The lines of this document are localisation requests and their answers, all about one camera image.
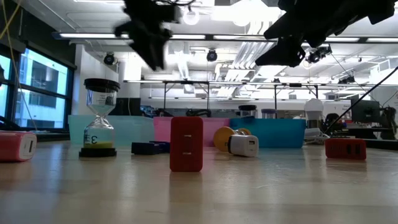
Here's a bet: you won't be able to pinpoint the tall red wall charger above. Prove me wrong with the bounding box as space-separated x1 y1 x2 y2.
169 116 204 172

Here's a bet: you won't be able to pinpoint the white charger with black end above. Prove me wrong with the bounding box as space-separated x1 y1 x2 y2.
228 134 259 158

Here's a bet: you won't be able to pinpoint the dark blue digital timer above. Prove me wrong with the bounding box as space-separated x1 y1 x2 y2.
131 141 161 156

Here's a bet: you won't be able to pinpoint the black background box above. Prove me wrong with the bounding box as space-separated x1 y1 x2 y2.
109 97 141 117

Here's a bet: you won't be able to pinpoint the black computer monitor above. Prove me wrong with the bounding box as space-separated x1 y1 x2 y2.
350 98 381 124

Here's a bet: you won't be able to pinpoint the translucent green plastic bin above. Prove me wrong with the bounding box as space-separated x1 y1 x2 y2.
68 114 155 147

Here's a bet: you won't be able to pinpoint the ring-shaped ceiling lamp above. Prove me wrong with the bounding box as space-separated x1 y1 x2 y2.
182 7 200 26

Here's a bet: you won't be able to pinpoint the blue plastic bin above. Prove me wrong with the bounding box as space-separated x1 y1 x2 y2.
229 117 307 149

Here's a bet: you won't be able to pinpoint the person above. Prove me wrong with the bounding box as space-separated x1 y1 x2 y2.
323 113 343 133

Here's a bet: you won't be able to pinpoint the white light bulb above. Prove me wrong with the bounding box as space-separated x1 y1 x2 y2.
303 98 325 129

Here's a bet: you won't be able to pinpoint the orange hourglass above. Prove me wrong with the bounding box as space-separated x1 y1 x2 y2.
213 126 252 152

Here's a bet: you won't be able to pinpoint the red four-port charger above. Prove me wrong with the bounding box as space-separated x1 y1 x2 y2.
325 138 368 161

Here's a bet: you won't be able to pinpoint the large window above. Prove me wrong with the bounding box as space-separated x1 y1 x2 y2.
0 46 75 130

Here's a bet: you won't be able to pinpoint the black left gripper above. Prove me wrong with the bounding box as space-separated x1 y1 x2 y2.
113 0 183 72

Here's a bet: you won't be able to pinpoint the yellow sand hourglass black caps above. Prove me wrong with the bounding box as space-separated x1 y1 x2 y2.
78 78 121 158

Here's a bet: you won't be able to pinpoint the translucent pink plastic bin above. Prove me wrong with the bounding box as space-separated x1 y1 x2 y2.
153 116 231 147

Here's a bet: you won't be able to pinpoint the white cable bundle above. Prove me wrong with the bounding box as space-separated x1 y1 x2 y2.
303 126 332 146

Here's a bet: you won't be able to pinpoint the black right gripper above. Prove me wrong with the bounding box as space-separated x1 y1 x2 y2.
254 0 352 68

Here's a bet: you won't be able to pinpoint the pink usb charger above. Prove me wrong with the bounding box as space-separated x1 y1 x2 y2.
0 130 37 162

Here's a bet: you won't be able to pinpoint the thin black cable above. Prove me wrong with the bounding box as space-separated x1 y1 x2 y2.
323 65 398 133

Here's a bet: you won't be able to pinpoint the black background workbench frame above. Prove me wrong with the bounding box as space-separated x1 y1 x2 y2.
124 80 321 110

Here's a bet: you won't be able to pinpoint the long ceiling light strip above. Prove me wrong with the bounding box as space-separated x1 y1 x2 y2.
58 32 398 44

